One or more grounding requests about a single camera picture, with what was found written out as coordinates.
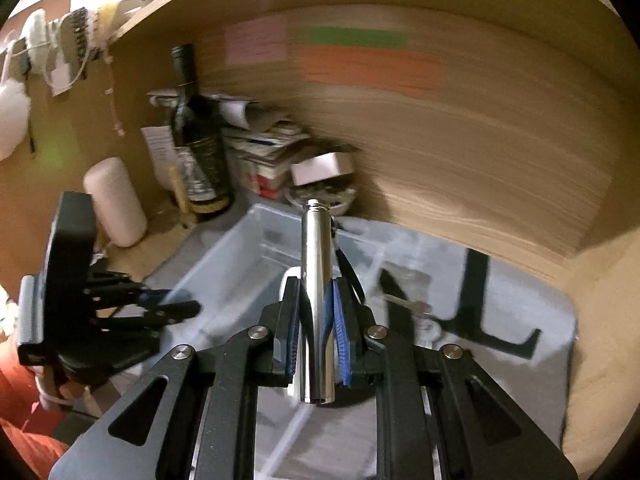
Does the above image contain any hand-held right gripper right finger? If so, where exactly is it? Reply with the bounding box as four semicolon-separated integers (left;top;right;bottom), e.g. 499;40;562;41
327;276;581;480

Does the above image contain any white bowl of pins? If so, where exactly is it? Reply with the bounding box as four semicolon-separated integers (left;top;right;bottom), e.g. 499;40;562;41
286;182;358;216

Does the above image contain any person's orange clothing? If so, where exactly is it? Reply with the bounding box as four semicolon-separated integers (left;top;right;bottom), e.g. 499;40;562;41
0;345;71;480

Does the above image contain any white hanging cable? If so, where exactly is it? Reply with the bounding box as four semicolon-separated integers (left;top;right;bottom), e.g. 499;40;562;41
105;47;126;137

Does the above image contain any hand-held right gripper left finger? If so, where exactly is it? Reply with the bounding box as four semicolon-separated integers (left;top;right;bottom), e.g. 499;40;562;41
47;276;304;480

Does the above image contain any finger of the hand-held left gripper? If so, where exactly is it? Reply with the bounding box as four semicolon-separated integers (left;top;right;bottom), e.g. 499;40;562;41
82;271;173;311
92;300;202;333

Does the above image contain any dark wine bottle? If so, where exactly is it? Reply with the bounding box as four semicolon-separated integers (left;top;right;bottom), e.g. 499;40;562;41
170;44;235;221

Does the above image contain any person's left hand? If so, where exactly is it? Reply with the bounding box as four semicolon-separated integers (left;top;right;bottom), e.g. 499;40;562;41
37;367;98;412

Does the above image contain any white card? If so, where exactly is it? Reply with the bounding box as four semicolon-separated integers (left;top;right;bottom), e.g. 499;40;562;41
291;152;356;186

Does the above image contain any stack of booklets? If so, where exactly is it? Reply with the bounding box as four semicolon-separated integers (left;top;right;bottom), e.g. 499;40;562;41
222;110;312;201

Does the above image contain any grey mat with black letters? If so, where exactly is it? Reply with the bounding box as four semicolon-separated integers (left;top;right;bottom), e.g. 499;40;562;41
107;210;577;480

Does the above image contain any white charger with cable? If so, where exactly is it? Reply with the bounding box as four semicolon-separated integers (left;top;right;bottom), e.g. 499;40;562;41
47;57;83;97

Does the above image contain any white fluffy cloth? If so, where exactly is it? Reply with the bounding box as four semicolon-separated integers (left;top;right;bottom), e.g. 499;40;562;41
0;10;51;161

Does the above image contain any red white box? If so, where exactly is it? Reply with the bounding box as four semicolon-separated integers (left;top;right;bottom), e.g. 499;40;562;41
245;160;292;200

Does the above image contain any pink tumbler with handle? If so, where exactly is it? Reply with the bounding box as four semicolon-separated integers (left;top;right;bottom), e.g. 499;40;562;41
82;156;148;248

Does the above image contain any black white lace band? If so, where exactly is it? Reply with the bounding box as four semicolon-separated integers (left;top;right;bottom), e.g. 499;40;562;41
62;7;96;63

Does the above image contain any green sticky note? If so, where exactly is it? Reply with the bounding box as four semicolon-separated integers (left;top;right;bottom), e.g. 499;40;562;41
295;26;406;50

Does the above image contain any pink sticky note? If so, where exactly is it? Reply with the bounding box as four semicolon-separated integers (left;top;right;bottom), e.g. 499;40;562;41
224;22;290;65

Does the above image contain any orange sticky note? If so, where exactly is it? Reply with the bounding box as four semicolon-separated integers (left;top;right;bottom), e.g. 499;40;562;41
300;46;443;96

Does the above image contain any rolled newspaper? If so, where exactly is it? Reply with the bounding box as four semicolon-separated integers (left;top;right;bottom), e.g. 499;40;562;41
147;87;258;128

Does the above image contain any white handwritten note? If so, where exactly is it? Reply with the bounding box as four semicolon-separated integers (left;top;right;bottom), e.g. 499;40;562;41
141;125;178;191

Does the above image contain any silver metal tube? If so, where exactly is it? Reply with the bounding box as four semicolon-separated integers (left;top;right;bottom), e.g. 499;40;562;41
300;199;337;405

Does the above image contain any yellow cloth item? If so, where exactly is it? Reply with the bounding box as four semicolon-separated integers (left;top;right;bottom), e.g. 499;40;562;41
95;0;121;36

